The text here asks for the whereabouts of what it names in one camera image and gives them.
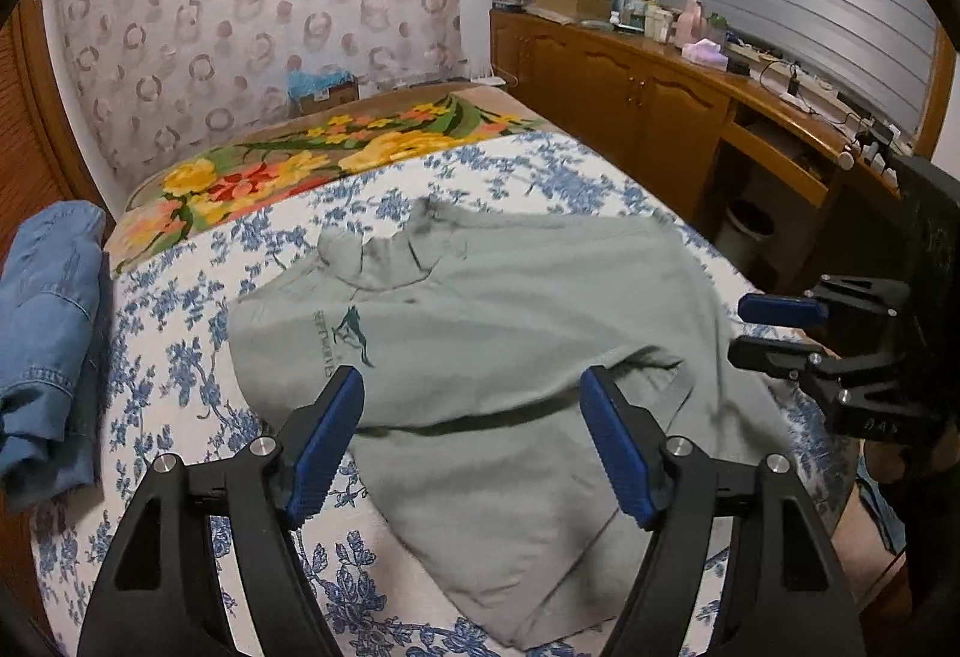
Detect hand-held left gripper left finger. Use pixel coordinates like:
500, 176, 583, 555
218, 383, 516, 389
77, 364, 366, 657

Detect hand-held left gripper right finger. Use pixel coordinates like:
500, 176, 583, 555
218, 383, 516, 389
579, 364, 867, 657

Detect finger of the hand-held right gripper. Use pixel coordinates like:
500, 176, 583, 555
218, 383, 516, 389
737, 277, 912, 337
727, 334, 942, 437

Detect grey-green pants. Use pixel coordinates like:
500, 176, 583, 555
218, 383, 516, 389
225, 196, 796, 650

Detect white trash bin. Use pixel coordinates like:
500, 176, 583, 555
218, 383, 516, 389
724, 199, 777, 268

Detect blue floral bedsheet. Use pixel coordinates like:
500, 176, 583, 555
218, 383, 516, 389
30, 128, 856, 657

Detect white power strip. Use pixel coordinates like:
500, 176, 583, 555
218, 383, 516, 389
780, 72, 842, 104

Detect person's leg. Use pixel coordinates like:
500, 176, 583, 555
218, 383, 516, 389
831, 492, 912, 620

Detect pink tissue pack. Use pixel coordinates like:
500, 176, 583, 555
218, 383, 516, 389
681, 38, 730, 72

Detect yellow flower blanket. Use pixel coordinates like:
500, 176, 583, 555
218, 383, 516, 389
111, 89, 545, 275

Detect wooden cabinet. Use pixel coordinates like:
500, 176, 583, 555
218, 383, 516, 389
489, 8, 931, 298

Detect blue denim garment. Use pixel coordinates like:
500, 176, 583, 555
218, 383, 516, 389
0, 201, 113, 512

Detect pink bottle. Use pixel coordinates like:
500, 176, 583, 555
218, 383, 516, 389
675, 0, 706, 47

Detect cluster of small bottles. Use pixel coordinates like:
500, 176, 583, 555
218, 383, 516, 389
611, 0, 676, 41

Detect small cardboard box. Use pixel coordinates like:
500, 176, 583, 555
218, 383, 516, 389
292, 81, 361, 118

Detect light blue cloth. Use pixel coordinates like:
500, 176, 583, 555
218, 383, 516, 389
289, 68, 357, 99

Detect flat cardboard box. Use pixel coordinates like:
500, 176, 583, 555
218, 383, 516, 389
529, 0, 614, 22

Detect circle pattern curtain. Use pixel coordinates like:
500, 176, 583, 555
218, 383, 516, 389
41, 0, 481, 178

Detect wooden louvered door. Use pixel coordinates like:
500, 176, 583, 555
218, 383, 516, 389
0, 0, 113, 238

